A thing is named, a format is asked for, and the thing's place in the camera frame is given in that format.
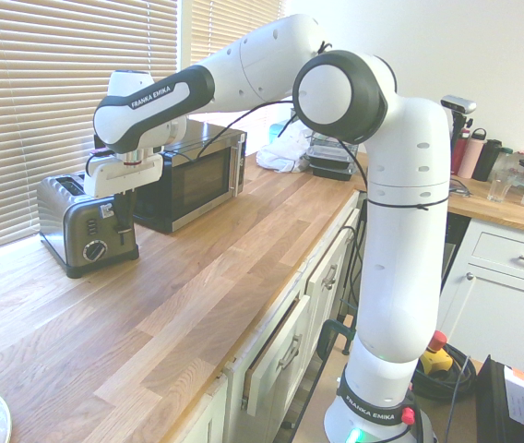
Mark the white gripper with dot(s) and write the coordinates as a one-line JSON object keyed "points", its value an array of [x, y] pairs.
{"points": [[121, 175]]}

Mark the silver two-slot toaster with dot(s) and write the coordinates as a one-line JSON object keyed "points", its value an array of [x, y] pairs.
{"points": [[82, 226]]}

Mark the white Franka Emika robot arm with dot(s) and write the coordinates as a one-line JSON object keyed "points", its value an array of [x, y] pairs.
{"points": [[405, 184]]}

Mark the black microwave oven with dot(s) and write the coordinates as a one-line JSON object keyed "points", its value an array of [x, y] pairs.
{"points": [[197, 180]]}

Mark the wide beige window blind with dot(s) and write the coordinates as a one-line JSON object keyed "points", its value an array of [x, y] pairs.
{"points": [[59, 92]]}

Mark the teal plastic container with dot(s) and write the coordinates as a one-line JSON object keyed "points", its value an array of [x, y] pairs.
{"points": [[277, 134]]}

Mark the crumpled white plastic bag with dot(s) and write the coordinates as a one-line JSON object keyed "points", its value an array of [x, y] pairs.
{"points": [[285, 152]]}

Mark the narrow beige window blind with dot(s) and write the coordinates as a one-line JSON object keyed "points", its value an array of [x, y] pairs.
{"points": [[229, 32]]}

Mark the ajar white cabinet door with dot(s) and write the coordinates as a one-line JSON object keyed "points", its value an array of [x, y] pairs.
{"points": [[276, 355]]}

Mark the stacked black food containers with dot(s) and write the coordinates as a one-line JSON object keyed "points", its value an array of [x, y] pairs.
{"points": [[331, 161]]}

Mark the green clamp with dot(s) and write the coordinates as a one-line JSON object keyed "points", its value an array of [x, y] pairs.
{"points": [[331, 330]]}

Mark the stainless dishwasher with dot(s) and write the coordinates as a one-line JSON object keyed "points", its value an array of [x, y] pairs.
{"points": [[456, 244]]}

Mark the red water bottle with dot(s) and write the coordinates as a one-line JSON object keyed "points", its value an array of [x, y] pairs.
{"points": [[458, 154]]}

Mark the yellow emergency stop button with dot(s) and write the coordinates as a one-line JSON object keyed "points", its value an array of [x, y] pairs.
{"points": [[438, 355]]}

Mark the pink water bottle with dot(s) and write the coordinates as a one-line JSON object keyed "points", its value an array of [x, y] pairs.
{"points": [[472, 159]]}

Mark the black water bottle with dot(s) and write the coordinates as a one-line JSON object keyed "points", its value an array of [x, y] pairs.
{"points": [[487, 161]]}

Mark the clear drinking glass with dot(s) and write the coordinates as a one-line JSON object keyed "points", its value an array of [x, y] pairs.
{"points": [[498, 184]]}

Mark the white drawer cabinet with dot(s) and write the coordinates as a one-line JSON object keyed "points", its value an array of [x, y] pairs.
{"points": [[506, 286]]}

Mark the black case with white label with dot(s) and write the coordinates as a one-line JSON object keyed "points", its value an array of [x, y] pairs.
{"points": [[492, 406]]}

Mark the grey camera on stand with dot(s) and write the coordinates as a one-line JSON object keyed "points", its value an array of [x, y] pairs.
{"points": [[459, 105]]}

